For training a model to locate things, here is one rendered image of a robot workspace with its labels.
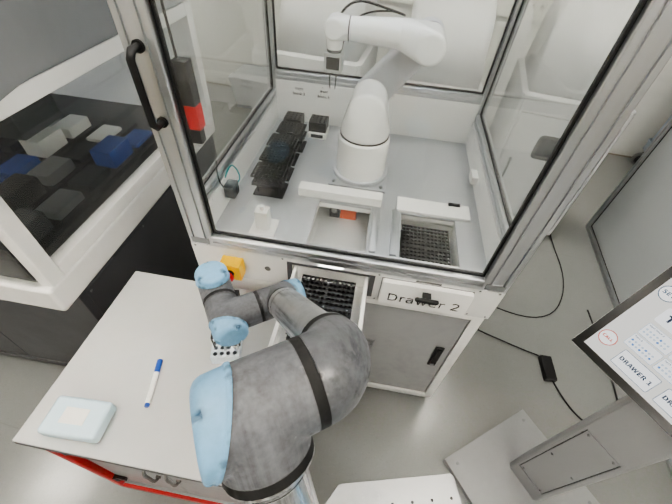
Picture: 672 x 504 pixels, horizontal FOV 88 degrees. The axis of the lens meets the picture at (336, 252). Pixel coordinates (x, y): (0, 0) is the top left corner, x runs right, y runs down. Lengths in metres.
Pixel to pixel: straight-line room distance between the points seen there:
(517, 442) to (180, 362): 1.55
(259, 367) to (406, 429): 1.54
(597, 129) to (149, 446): 1.27
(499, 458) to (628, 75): 1.60
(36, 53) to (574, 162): 1.31
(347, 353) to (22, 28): 1.09
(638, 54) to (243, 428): 0.83
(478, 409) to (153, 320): 1.57
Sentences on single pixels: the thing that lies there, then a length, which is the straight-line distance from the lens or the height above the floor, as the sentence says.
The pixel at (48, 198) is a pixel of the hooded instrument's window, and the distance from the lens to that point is 1.31.
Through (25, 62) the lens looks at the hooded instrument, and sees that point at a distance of 1.24.
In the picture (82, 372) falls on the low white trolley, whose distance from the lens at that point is 1.31.
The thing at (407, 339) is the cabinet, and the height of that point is 0.56.
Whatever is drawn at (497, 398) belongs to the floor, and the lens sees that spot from 2.14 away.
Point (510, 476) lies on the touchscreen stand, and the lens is 1.99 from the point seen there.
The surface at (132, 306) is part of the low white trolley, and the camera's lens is 1.38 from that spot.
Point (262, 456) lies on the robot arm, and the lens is 0.43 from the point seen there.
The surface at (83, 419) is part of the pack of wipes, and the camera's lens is 1.19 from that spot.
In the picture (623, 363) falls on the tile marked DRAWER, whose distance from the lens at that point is 1.18.
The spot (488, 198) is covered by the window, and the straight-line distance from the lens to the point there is 0.95.
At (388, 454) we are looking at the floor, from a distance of 1.87.
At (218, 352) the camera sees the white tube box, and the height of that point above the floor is 0.80.
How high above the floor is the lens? 1.79
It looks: 47 degrees down
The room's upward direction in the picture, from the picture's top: 5 degrees clockwise
